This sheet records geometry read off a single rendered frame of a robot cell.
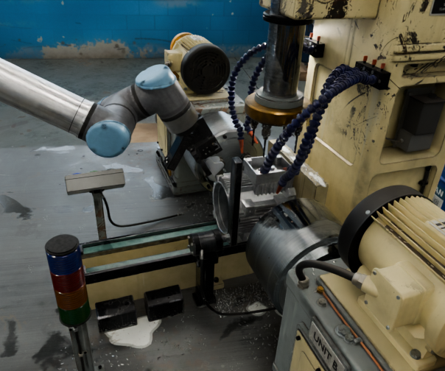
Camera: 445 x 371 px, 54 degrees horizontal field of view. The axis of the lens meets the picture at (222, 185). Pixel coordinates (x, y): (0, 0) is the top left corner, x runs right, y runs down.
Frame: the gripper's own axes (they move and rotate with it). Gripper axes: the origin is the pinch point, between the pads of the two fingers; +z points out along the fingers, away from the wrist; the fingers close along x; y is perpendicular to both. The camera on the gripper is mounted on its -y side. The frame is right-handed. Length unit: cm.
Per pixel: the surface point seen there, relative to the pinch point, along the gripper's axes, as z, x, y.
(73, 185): -17.2, 11.6, -34.6
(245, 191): 3.2, -9.6, 6.2
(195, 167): 3.7, 15.6, -2.2
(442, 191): 123, 42, 102
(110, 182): -11.4, 11.1, -25.9
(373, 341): -6, -70, 7
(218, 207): 11.1, 0.4, -3.1
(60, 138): 71, 285, -94
